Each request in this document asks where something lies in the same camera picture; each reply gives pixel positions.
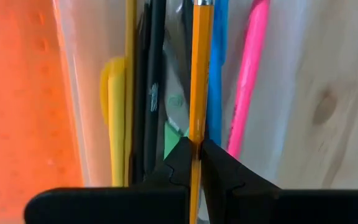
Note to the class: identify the blue pen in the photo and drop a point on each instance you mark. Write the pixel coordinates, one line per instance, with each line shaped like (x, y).
(217, 77)

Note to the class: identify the yellow highlighter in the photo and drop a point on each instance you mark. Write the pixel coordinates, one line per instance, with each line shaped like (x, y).
(117, 124)

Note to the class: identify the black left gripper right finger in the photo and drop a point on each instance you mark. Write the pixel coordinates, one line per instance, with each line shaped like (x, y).
(291, 208)

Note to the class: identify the yellow pencil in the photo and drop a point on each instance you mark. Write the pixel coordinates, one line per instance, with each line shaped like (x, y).
(130, 62)

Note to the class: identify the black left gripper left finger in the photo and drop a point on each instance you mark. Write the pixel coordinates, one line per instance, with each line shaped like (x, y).
(110, 207)

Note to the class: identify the pink highlighter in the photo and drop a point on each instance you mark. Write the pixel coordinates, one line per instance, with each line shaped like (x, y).
(249, 77)

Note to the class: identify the clear box with orange lid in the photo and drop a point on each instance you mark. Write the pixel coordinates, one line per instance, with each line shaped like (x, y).
(26, 109)

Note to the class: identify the black pen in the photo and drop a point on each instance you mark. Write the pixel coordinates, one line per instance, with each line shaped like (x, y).
(139, 124)
(187, 46)
(154, 62)

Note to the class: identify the orange pencil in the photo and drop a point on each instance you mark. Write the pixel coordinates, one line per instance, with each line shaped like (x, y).
(200, 77)

